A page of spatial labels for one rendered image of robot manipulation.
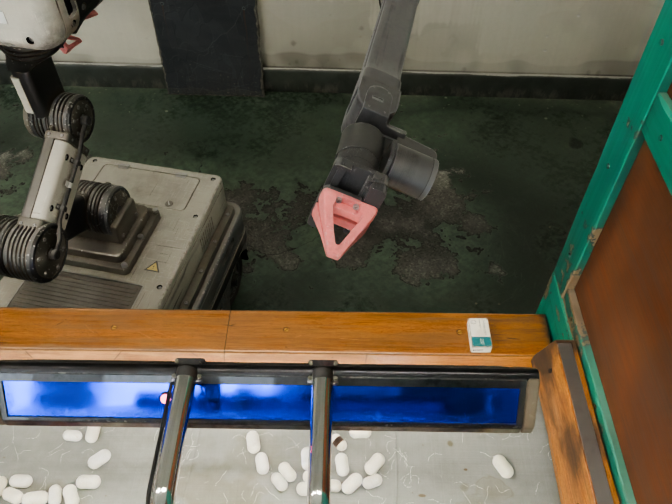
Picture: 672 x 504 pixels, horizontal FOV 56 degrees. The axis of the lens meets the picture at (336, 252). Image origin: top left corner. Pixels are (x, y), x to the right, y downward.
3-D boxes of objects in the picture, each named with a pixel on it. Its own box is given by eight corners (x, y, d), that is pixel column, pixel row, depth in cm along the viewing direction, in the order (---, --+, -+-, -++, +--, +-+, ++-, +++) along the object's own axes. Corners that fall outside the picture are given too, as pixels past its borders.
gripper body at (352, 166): (356, 240, 78) (365, 199, 83) (388, 187, 71) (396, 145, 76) (307, 221, 78) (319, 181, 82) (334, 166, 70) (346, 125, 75)
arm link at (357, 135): (336, 142, 84) (351, 110, 80) (383, 161, 85) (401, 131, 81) (326, 176, 80) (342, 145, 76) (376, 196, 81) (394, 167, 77)
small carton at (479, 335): (466, 324, 115) (468, 317, 114) (485, 324, 115) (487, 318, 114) (470, 352, 112) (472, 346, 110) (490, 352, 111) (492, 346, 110)
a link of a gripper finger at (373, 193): (353, 279, 71) (366, 220, 77) (377, 242, 66) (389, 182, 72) (297, 258, 70) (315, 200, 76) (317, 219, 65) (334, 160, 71)
